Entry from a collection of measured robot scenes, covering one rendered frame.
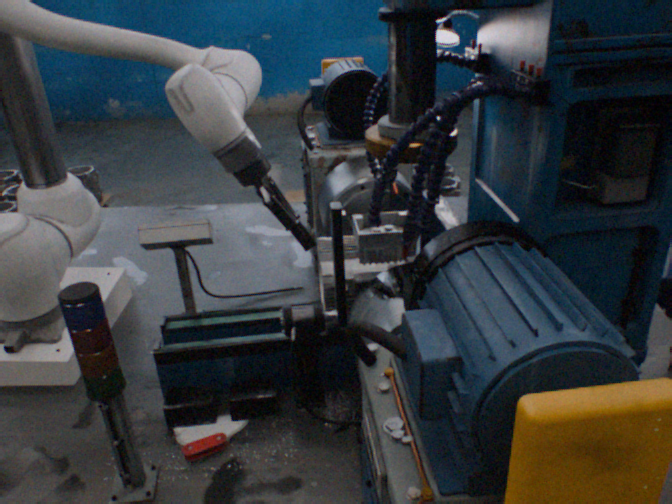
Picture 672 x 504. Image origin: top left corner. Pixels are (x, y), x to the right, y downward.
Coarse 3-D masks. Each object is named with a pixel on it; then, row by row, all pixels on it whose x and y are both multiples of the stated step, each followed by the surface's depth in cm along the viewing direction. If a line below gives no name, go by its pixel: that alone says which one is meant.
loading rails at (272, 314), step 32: (192, 320) 135; (224, 320) 134; (256, 320) 134; (160, 352) 123; (192, 352) 124; (224, 352) 125; (256, 352) 126; (288, 352) 127; (320, 352) 128; (352, 352) 129; (192, 384) 127; (224, 384) 128; (288, 384) 131
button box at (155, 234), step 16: (144, 224) 142; (160, 224) 142; (176, 224) 143; (192, 224) 143; (208, 224) 143; (144, 240) 142; (160, 240) 142; (176, 240) 142; (192, 240) 143; (208, 240) 145
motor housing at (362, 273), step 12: (324, 240) 125; (348, 240) 124; (324, 252) 122; (348, 252) 121; (348, 264) 121; (360, 264) 121; (372, 264) 121; (384, 264) 121; (396, 264) 122; (360, 276) 120; (372, 276) 119; (324, 288) 119; (360, 288) 120; (324, 300) 120; (348, 300) 121; (348, 312) 122
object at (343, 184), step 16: (352, 160) 154; (336, 176) 151; (352, 176) 145; (368, 176) 142; (400, 176) 150; (320, 192) 157; (336, 192) 144; (352, 192) 142; (368, 192) 142; (400, 192) 143; (320, 208) 154; (352, 208) 143; (384, 208) 144; (400, 208) 145; (352, 224) 142
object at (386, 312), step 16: (384, 272) 103; (400, 272) 101; (368, 288) 103; (384, 288) 99; (400, 288) 97; (368, 304) 100; (384, 304) 96; (400, 304) 93; (368, 320) 97; (384, 320) 93; (400, 320) 90; (400, 336) 89
